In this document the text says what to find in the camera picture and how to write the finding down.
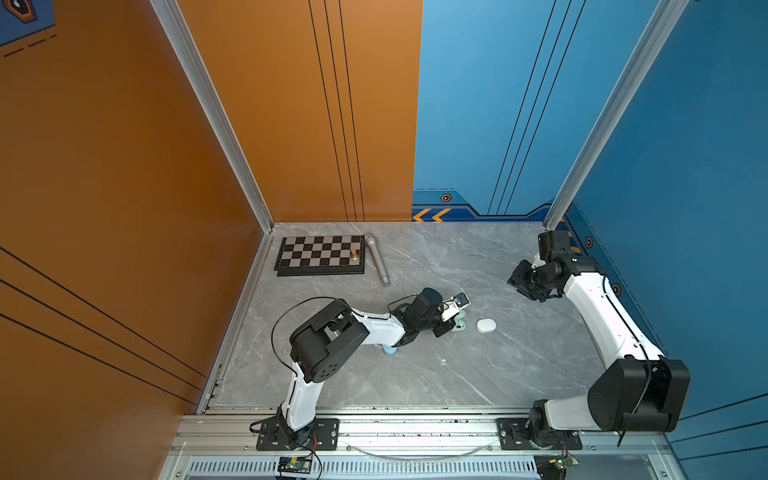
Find green charging case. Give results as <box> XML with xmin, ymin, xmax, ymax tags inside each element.
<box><xmin>453</xmin><ymin>318</ymin><xmax>467</xmax><ymax>332</ymax></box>

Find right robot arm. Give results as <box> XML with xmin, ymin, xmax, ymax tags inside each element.
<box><xmin>508</xmin><ymin>230</ymin><xmax>691</xmax><ymax>449</ymax></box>

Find aluminium front rail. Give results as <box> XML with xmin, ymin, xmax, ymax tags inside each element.
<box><xmin>167</xmin><ymin>408</ymin><xmax>674</xmax><ymax>463</ymax></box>

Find black white chessboard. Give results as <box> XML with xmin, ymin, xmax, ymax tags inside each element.
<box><xmin>274</xmin><ymin>235</ymin><xmax>366</xmax><ymax>276</ymax></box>

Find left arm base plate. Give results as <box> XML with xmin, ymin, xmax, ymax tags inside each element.
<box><xmin>250</xmin><ymin>416</ymin><xmax>339</xmax><ymax>451</ymax></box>

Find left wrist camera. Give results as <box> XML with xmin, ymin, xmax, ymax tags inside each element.
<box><xmin>441</xmin><ymin>292</ymin><xmax>470</xmax><ymax>322</ymax></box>

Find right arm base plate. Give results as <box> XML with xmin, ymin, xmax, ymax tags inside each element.
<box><xmin>496</xmin><ymin>417</ymin><xmax>583</xmax><ymax>451</ymax></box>

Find right circuit board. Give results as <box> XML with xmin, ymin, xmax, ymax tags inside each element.
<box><xmin>534</xmin><ymin>456</ymin><xmax>580</xmax><ymax>480</ymax></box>

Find white charging case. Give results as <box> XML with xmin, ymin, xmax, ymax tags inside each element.
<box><xmin>476</xmin><ymin>318</ymin><xmax>497</xmax><ymax>334</ymax></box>

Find silver microphone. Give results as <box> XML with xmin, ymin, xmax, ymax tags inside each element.
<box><xmin>365</xmin><ymin>235</ymin><xmax>390</xmax><ymax>286</ymax></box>

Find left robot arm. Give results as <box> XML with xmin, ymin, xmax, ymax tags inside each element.
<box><xmin>277</xmin><ymin>288</ymin><xmax>470</xmax><ymax>441</ymax></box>

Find circuit board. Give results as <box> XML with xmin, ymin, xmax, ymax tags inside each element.
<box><xmin>534</xmin><ymin>456</ymin><xmax>580</xmax><ymax>480</ymax></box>
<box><xmin>275</xmin><ymin>456</ymin><xmax>314</xmax><ymax>479</ymax></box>

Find left circuit board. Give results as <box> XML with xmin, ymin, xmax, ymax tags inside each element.
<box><xmin>275</xmin><ymin>456</ymin><xmax>314</xmax><ymax>479</ymax></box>

